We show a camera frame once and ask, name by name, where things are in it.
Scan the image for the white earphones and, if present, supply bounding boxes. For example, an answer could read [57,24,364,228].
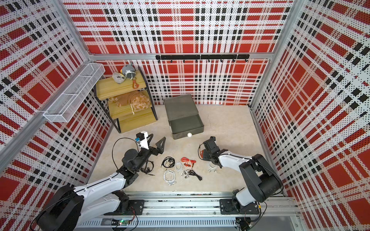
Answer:
[174,161,189,179]
[208,161,218,173]
[163,169,176,185]

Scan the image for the grey top drawer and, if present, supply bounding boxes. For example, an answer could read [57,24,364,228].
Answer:
[169,114,204,140]

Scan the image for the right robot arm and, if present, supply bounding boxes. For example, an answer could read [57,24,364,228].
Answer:
[198,136,283,215]

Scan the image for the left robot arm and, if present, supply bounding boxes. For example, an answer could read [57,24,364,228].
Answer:
[32,131,166,231]

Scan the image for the black earphones far left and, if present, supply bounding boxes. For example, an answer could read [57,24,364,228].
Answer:
[140,160,154,176]

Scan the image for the black braided earphones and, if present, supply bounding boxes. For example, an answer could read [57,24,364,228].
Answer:
[161,157,175,168]

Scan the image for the black earphones front centre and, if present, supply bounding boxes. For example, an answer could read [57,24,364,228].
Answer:
[186,169,202,181]

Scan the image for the three-drawer storage cabinet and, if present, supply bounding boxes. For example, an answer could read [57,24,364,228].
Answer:
[163,94,205,141]

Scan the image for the brown plush bear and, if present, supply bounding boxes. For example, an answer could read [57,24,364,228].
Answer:
[108,90,151,112]

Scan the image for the wooden three-tier shelf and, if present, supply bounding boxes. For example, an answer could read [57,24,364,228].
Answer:
[93,69,158,133]

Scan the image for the orange carabiner toy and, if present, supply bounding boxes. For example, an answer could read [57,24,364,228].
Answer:
[132,80,140,89]

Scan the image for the white crumpled plush toy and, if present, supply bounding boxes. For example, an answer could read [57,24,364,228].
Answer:
[112,72,126,84]

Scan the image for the grey plush toy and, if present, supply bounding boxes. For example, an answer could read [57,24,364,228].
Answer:
[121,64,136,80]

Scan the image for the green circuit board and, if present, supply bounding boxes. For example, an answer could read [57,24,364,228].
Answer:
[116,219,131,226]

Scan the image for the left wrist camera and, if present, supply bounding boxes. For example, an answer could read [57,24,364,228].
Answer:
[135,131,149,150]

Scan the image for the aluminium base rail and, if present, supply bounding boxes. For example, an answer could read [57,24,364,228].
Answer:
[77,192,306,231]

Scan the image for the black wall hook rail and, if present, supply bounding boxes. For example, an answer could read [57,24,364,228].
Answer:
[156,54,250,62]

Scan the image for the white wire mesh basket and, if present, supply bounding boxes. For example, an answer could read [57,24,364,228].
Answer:
[43,63,105,123]

